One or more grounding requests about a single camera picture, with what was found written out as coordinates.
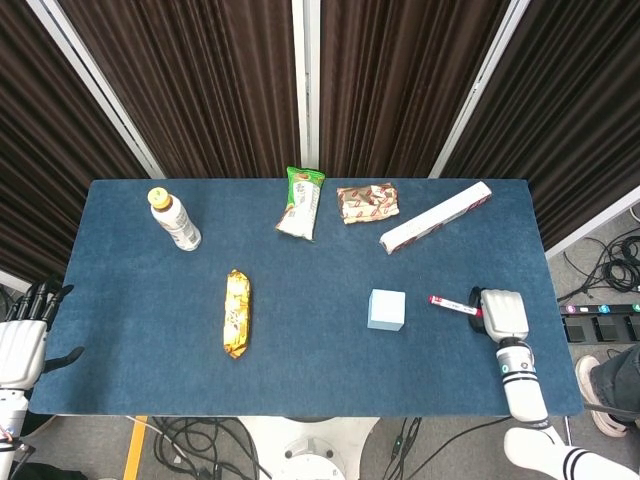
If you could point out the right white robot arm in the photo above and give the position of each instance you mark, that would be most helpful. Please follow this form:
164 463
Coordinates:
522 395

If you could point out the red marker pen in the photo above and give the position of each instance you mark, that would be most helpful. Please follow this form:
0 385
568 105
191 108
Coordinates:
450 303

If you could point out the yellow floor tape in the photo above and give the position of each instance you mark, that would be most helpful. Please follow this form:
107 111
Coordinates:
135 450

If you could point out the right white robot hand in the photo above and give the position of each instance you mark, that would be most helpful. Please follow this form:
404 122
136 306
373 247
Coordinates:
505 315

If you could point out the white partition post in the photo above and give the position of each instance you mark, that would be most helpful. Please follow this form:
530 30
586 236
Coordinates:
306 85
100 95
475 95

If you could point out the yellow capped drink bottle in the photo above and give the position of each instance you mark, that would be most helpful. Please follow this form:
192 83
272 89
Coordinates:
177 222

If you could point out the beige shoe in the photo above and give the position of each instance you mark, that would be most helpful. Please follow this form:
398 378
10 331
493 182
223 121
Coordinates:
590 390

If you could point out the white partition rail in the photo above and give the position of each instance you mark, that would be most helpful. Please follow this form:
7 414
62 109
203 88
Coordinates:
590 225

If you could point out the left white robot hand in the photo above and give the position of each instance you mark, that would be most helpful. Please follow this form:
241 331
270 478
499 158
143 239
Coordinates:
20 350

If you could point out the black pedal strip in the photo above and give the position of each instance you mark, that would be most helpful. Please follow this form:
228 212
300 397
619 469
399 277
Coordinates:
600 325

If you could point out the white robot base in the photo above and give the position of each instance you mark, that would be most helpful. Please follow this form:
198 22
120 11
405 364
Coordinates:
310 445

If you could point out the blue felt table mat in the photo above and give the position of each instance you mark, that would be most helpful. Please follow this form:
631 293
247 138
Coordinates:
310 370

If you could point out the green white snack packet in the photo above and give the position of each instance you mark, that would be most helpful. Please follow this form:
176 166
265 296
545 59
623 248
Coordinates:
301 205

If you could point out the long white box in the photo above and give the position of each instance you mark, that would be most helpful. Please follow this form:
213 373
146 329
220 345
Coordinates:
435 217

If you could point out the golden wrapped snack bar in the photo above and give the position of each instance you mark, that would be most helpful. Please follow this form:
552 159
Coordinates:
237 315

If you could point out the dark brown curtain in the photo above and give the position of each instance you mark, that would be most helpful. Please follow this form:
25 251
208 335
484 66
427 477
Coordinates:
45 150
565 115
200 85
400 85

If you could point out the light blue cube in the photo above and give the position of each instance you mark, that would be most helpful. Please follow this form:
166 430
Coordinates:
386 311

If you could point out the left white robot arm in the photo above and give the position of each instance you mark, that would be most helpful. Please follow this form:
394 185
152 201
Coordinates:
10 415

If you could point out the dark trouser leg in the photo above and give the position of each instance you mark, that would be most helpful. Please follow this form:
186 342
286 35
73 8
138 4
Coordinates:
622 380

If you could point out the red patterned snack pack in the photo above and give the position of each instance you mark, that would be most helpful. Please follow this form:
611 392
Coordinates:
367 202

